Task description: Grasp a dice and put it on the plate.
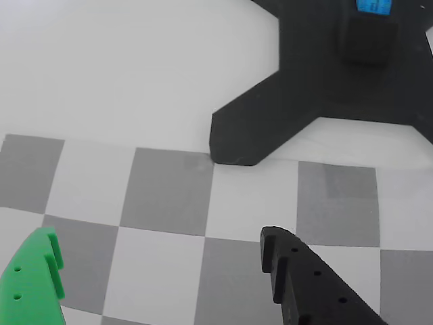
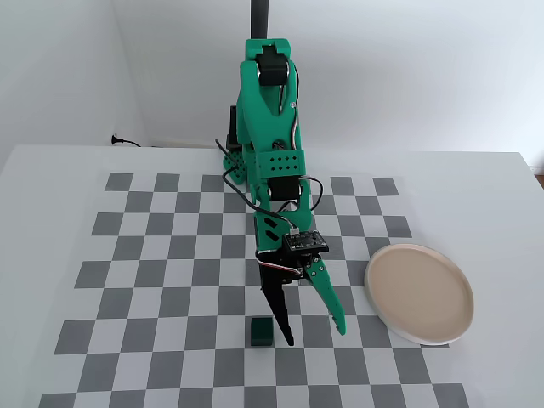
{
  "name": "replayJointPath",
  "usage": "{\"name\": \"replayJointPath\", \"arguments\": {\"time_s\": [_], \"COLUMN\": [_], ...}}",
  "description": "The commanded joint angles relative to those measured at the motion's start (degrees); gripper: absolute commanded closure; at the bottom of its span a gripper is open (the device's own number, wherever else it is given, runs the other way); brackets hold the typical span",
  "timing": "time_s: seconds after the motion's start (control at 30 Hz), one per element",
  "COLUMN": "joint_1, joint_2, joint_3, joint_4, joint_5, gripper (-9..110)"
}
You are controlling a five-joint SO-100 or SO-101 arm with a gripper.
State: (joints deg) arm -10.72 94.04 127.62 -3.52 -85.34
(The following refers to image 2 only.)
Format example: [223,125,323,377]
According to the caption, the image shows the black wall plug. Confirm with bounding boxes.
[110,133,141,148]

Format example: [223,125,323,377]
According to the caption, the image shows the dark green dice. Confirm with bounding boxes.
[249,316,274,349]

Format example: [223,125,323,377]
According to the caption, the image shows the beige round plate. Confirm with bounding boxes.
[364,243,475,346]

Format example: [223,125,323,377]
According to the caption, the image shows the black camera cable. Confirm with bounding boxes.
[214,139,295,233]

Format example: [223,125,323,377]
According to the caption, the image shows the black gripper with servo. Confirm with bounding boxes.
[256,247,348,348]

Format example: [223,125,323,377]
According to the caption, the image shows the black vertical pole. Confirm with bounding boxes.
[250,0,269,43]

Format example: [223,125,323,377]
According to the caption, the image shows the black wrist camera board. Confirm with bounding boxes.
[282,229,331,257]

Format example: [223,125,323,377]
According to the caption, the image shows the grey white checkerboard mat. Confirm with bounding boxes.
[40,172,471,408]

